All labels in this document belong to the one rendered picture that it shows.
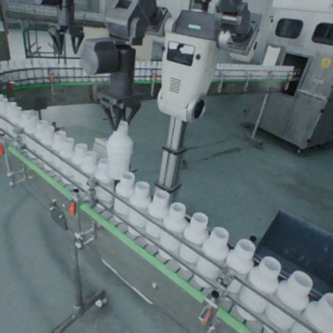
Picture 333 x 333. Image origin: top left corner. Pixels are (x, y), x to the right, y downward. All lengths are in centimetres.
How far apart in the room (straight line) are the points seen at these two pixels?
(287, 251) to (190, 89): 82
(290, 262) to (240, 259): 69
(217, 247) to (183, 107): 78
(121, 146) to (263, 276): 45
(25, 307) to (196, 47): 168
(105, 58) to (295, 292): 60
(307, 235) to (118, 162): 80
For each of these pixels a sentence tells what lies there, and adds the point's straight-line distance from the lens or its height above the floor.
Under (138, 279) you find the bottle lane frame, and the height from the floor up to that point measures 88.
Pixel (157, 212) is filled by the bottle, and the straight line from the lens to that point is 67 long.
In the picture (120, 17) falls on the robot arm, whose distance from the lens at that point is 62.
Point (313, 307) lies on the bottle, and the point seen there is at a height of 113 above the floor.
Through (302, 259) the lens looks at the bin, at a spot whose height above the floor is 78.
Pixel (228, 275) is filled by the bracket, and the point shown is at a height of 112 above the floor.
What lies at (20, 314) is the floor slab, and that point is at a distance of 187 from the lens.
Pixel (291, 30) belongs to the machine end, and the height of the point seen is 160.
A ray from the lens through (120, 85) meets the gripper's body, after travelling 64.
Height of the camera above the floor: 157
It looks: 31 degrees down
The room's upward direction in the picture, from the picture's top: 9 degrees clockwise
